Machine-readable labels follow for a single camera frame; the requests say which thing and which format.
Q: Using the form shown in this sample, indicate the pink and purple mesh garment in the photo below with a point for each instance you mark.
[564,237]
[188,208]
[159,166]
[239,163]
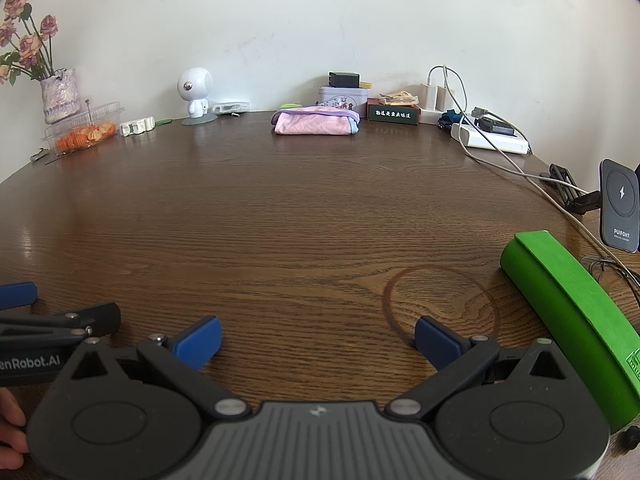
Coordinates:
[315,122]

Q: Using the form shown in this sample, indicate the dark green cardboard box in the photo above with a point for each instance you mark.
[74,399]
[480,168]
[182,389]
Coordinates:
[392,112]

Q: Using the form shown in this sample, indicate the small metal tool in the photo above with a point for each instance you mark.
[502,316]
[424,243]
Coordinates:
[39,155]

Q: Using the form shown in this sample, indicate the textured pale vase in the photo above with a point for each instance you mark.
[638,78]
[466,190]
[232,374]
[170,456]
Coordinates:
[60,97]

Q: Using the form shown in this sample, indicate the white charger plug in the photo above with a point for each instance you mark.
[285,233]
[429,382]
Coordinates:
[444,98]
[428,94]

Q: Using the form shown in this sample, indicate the black charger block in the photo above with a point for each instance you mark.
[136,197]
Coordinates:
[492,125]

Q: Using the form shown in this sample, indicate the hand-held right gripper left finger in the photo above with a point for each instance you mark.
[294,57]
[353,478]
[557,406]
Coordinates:
[200,342]

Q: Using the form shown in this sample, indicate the black battery pack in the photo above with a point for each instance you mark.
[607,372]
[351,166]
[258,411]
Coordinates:
[344,79]

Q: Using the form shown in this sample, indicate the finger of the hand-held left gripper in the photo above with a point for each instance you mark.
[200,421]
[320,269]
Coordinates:
[100,317]
[17,296]

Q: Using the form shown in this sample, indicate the white power strip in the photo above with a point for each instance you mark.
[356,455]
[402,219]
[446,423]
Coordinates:
[492,144]

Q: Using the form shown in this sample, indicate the printed tin box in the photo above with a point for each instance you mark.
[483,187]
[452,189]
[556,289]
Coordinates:
[342,96]

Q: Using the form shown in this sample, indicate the tan rubber band bundle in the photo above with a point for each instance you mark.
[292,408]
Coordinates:
[400,95]

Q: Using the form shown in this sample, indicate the black clamp stand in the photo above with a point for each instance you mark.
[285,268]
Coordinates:
[567,187]

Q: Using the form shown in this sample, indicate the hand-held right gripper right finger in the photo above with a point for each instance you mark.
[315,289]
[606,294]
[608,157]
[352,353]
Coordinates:
[437,342]

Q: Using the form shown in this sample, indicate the white round-head camera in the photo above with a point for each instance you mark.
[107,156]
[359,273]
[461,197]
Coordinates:
[197,82]

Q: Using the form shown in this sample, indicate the small white electronic device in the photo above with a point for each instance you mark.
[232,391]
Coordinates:
[231,107]

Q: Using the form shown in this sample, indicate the thin metal pick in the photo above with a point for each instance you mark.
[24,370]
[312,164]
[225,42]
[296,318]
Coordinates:
[90,112]

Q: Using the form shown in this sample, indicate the clear plastic food container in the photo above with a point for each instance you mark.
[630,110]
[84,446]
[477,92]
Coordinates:
[102,112]

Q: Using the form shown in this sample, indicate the pile of tangerines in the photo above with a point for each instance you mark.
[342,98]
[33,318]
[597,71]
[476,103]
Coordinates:
[82,136]

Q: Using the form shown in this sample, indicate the white plastic clip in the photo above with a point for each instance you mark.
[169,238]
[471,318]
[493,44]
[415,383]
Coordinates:
[137,126]

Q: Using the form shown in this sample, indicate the person's left hand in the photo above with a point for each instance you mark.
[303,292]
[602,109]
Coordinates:
[11,427]

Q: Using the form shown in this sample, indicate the green tissue packet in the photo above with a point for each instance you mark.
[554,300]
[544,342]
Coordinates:
[290,106]

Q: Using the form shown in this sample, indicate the green felt case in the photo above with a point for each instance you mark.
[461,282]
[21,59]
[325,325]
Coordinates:
[570,320]

